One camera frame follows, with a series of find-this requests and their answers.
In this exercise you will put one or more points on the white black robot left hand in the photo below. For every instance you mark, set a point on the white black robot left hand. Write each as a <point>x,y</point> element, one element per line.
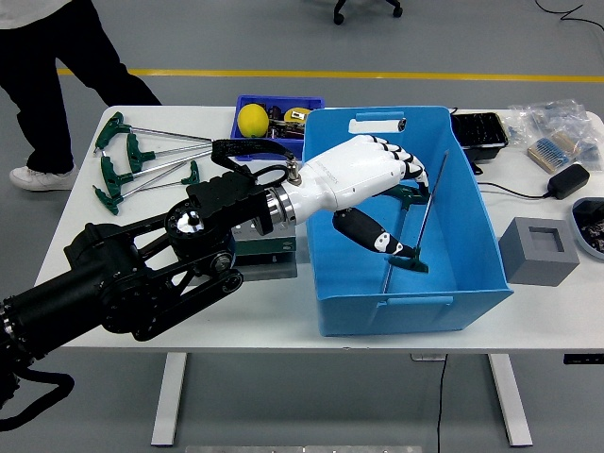
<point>354,174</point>

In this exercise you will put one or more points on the metal hex key holder stand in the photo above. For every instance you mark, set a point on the metal hex key holder stand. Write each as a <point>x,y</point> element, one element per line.
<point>269,245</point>

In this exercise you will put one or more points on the large blue plastic box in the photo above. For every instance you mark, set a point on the large blue plastic box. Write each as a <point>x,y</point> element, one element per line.
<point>448,264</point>

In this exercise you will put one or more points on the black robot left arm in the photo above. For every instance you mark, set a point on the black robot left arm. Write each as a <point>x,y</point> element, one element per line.
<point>118,273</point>

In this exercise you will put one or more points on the grey cube box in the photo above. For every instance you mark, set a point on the grey cube box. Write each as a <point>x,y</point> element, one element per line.
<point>524,259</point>

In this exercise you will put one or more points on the yellow tape measure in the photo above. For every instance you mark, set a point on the yellow tape measure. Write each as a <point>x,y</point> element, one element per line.
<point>296,114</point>

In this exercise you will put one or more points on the dark cylinder part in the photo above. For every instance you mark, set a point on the dark cylinder part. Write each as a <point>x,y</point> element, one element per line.
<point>275,112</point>

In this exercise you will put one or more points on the yellow lemon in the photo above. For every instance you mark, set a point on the yellow lemon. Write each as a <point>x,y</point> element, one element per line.
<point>253,120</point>

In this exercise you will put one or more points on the small blue parts bin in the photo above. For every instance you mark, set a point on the small blue parts bin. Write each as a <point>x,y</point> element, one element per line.
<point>240,139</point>

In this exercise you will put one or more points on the black plastic tray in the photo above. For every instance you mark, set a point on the black plastic tray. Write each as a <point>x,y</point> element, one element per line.
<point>479,129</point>

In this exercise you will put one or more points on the black office chair base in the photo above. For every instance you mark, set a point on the black office chair base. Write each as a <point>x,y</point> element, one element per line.
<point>368,5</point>

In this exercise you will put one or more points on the resistor tape strip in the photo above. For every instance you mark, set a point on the resistor tape strip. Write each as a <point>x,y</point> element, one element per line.
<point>554,150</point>

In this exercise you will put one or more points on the clear plastic bag of parts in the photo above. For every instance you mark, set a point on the clear plastic bag of parts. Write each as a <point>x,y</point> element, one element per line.
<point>552,111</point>

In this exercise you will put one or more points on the black power adapter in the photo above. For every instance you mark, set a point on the black power adapter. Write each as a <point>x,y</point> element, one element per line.
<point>568,181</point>

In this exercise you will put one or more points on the clear bag with blue parts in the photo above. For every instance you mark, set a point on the clear bag with blue parts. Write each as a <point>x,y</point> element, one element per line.
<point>593,148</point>

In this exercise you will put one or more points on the blue rimmed bowl of parts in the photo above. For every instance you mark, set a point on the blue rimmed bowl of parts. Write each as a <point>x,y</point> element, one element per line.
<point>590,231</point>

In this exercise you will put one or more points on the white table leg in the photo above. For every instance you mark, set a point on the white table leg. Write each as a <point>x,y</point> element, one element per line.
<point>167,401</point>
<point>509,401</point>

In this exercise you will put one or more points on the black table control panel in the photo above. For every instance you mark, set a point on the black table control panel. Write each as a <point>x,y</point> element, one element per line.
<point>582,358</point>

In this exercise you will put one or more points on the person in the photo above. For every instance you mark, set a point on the person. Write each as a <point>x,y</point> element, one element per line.
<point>47,61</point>

